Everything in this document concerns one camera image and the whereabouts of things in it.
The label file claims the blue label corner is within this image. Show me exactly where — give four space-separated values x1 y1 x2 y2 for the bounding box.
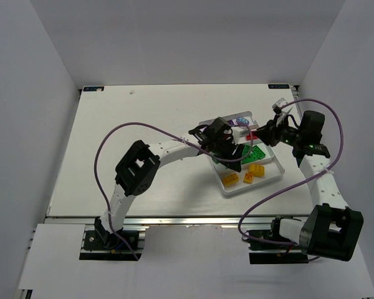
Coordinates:
82 86 105 92
267 83 290 90

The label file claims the yellow long lego brick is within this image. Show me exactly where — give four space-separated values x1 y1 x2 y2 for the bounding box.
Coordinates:
221 173 239 187

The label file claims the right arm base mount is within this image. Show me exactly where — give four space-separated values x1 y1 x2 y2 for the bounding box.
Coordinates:
242 236 309 265

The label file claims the yellow tall lego brick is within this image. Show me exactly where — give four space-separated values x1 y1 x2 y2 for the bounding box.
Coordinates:
248 164 265 178

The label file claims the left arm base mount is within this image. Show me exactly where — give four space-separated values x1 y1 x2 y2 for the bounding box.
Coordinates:
79 217 145 262

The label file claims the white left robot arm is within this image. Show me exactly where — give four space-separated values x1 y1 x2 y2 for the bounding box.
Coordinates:
94 117 246 249

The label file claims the green lego plate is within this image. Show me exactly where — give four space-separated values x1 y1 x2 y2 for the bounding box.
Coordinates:
249 146 266 161

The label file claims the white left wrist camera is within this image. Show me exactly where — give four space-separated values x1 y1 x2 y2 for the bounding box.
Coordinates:
225 123 249 144

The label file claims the small yellow lego brick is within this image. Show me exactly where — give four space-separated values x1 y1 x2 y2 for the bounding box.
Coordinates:
243 172 254 184

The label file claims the blue label left corner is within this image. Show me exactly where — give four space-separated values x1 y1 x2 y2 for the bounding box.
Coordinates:
82 86 105 92

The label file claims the purple flower lego piece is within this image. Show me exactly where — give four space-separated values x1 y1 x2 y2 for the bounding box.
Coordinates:
236 117 249 125

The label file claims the white divided tray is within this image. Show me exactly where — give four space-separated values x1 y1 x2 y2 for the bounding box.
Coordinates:
209 112 285 197

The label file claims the red small lego brick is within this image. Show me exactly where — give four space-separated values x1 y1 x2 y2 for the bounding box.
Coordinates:
246 132 258 140

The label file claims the green long lego brick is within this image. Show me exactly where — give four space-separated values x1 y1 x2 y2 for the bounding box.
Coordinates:
241 145 254 164

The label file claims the blue label right corner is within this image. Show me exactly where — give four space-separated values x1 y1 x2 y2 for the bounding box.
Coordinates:
267 83 290 90

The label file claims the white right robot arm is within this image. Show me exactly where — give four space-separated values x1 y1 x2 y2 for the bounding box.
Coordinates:
256 111 363 262

